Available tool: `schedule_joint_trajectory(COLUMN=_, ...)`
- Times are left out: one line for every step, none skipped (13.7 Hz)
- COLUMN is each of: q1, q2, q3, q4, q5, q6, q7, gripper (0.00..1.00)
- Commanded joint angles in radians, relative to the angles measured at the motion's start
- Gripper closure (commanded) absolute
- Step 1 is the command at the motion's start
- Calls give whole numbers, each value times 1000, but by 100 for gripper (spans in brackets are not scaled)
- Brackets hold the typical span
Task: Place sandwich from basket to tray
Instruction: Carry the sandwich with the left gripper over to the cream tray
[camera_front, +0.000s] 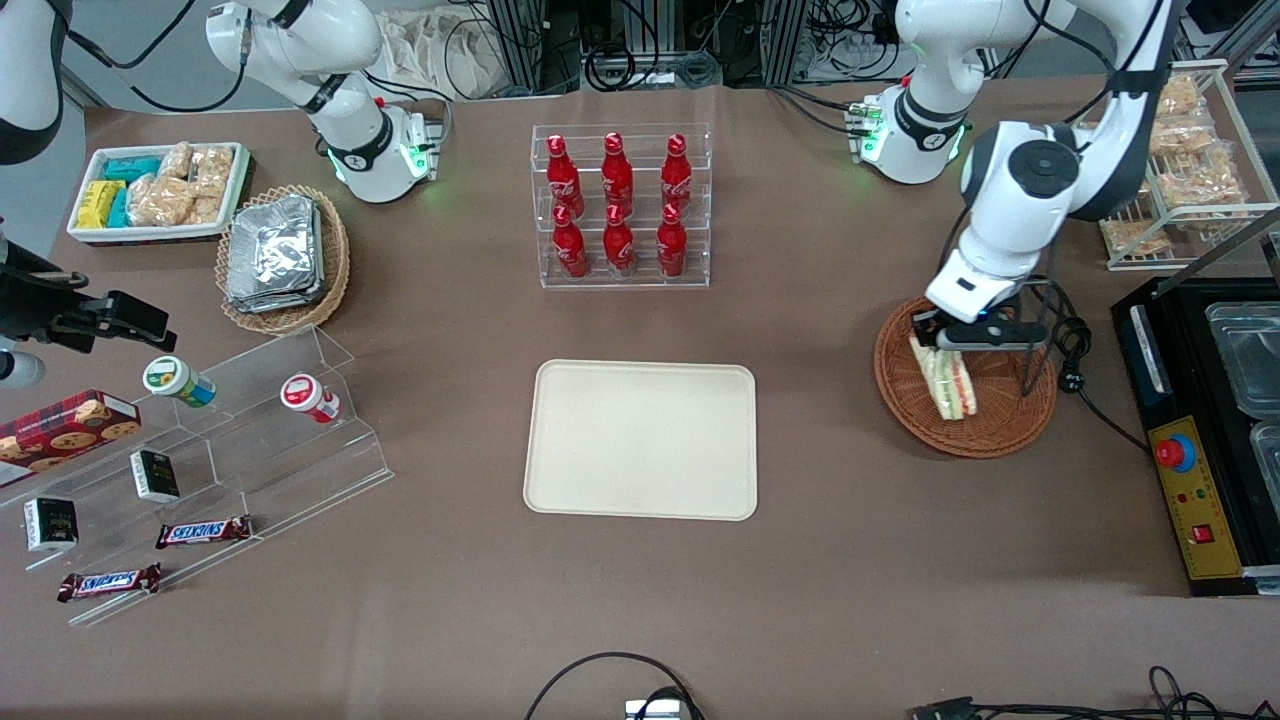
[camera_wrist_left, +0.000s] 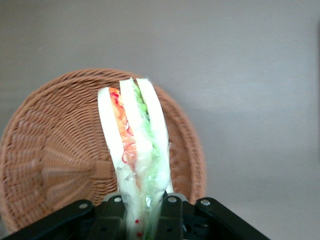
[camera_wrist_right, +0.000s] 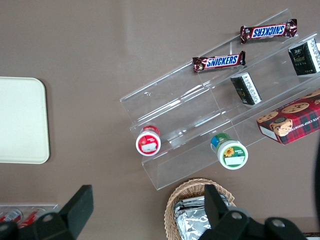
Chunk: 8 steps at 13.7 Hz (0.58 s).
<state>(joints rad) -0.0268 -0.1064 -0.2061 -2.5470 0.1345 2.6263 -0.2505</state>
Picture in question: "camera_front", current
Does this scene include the triangular sandwich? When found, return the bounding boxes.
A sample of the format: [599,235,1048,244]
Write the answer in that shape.
[907,335,980,422]

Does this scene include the white rectangular snack tray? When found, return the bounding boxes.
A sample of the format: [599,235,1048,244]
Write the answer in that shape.
[66,141,252,247]

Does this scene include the round brown wicker basket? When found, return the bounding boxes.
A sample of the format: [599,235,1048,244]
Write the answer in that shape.
[873,292,1059,460]

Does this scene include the oval light wicker basket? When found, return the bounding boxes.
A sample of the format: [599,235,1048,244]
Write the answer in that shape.
[215,184,351,336]

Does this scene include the beige plastic tray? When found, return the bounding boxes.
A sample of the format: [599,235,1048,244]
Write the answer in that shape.
[523,359,760,522]

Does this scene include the green lid yogurt cup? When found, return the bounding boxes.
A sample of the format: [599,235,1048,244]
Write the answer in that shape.
[142,355,218,410]

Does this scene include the yellow snack packet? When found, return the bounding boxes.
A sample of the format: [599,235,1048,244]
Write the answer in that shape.
[77,180,127,230]

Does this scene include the red tartan cookie box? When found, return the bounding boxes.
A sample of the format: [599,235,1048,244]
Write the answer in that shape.
[0,389,144,490]

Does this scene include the bagged brown snack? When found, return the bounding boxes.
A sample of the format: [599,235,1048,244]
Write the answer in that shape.
[1150,115,1217,157]
[1158,163,1248,213]
[1100,217,1173,255]
[1156,75,1202,117]

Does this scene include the stack of silver foil packs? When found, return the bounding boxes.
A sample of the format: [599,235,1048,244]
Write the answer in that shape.
[224,194,327,315]

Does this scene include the small black box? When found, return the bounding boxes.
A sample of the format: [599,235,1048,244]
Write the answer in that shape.
[130,449,182,505]
[23,497,80,554]

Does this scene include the red lid yogurt cup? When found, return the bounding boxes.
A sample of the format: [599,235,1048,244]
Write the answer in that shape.
[279,372,342,425]

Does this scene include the black appliance with yellow panel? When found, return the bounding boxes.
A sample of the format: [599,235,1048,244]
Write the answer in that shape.
[1111,275,1280,598]

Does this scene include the clear acrylic stepped shelf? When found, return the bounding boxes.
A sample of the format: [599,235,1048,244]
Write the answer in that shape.
[0,325,395,629]

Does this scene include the brown snickers bar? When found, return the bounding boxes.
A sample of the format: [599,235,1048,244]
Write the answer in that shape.
[56,563,164,604]
[155,514,254,551]

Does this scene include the grey metal bar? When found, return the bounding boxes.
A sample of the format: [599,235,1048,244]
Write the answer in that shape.
[1158,204,1280,278]

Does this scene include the large clear glass container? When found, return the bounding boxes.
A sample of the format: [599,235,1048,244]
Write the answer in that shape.
[1204,301,1280,419]

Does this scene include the red cola bottle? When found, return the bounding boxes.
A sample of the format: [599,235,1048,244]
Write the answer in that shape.
[546,135,585,217]
[602,203,636,277]
[656,203,689,279]
[660,133,694,211]
[601,132,635,215]
[551,205,590,280]

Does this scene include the clear acrylic bottle rack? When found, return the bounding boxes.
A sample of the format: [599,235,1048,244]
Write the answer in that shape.
[530,123,713,292]

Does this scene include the small clear glass container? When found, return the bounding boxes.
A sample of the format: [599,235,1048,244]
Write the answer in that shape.
[1249,420,1280,493]

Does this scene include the white cloth bag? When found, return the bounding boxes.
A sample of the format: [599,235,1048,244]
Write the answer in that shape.
[378,8,513,102]

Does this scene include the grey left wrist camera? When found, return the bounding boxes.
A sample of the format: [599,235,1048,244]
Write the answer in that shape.
[934,314,1050,354]

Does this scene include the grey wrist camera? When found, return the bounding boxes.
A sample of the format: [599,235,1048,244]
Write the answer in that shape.
[0,350,47,391]
[934,314,1050,354]

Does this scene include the black power cable with plug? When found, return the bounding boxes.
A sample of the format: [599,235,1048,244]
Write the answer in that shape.
[1040,278,1153,454]

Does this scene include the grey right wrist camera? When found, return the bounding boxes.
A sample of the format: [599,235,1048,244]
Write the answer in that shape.
[0,350,47,391]

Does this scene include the white wire rack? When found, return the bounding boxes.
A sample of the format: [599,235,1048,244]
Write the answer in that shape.
[1072,59,1280,274]

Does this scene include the black connector with cables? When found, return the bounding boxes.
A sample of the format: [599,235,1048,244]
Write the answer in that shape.
[906,665,1280,720]

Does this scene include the black looped cable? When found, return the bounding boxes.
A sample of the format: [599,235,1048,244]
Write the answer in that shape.
[524,652,703,720]

